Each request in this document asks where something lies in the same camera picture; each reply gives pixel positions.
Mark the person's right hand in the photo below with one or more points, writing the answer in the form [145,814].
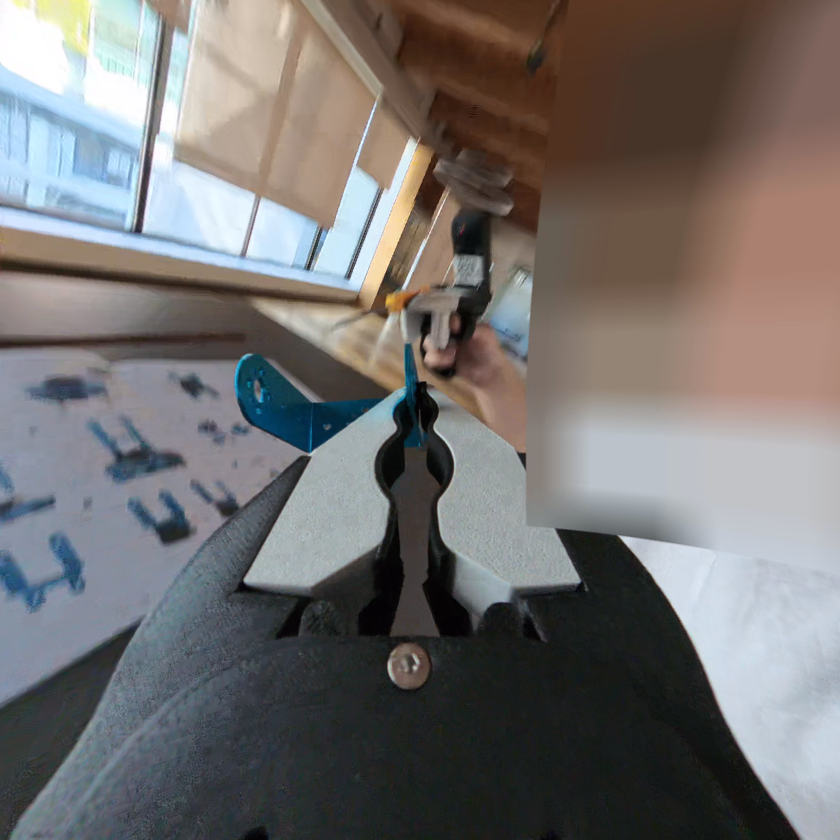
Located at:
[489,367]

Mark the beige roller blind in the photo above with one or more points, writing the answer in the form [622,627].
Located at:
[387,148]
[269,98]

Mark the person's white shirt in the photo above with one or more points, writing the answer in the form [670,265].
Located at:
[754,656]

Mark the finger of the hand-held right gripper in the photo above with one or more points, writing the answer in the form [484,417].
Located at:
[434,302]
[423,328]

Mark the blue metal bracket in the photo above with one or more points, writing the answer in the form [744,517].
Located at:
[282,410]

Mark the dark grey desk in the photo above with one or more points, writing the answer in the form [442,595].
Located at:
[131,308]

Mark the printed instruction sheet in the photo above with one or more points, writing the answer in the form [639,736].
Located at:
[65,472]

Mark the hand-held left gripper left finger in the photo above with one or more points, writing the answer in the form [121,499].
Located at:
[315,518]

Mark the person's right forearm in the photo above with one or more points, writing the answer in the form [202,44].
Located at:
[508,423]

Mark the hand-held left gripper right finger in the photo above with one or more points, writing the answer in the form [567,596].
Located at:
[499,505]

